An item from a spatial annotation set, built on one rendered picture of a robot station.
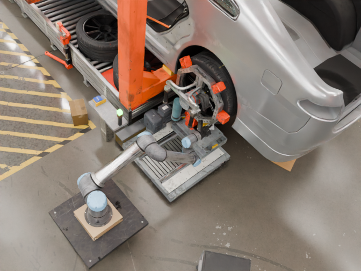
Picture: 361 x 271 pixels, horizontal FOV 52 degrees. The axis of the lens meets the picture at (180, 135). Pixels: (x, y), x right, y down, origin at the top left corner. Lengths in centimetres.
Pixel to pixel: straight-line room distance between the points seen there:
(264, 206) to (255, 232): 29
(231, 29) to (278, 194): 188
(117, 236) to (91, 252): 24
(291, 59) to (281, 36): 19
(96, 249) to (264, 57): 197
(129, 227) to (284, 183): 174
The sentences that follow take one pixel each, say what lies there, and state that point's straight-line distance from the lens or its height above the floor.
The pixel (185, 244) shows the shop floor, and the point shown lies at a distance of 356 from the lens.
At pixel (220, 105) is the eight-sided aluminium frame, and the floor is 97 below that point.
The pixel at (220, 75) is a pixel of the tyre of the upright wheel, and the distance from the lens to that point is 316.
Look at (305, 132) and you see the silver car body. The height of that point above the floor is 125.
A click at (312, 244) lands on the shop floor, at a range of 393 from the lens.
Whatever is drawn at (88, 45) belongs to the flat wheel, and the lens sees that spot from 435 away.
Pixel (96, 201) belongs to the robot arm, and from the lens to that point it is 299.
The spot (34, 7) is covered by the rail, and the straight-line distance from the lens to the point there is 507.
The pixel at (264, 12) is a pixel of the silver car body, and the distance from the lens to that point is 280.
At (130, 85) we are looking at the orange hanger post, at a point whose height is 86.
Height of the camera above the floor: 332
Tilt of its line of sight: 53 degrees down
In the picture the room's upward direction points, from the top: 12 degrees clockwise
